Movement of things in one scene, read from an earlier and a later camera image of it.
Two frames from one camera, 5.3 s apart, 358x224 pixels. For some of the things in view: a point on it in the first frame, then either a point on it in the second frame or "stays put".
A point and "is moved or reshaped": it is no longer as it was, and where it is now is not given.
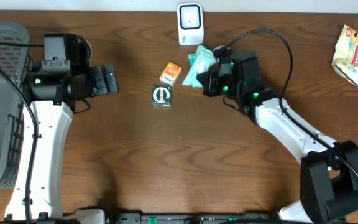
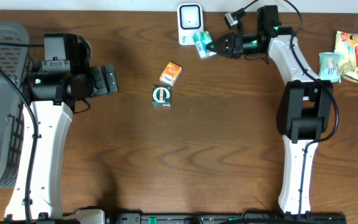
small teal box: (191, 58) to (201, 39)
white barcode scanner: (190, 17) stays put
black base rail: (146, 218) stays put
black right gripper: (207, 84) to (233, 45)
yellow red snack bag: (352, 55) is moved or reshaped
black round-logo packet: (161, 96) stays put
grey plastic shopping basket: (2, 114) stays put
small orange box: (171, 74) stays put
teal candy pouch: (204, 59) to (329, 66)
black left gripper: (104, 88) stays put
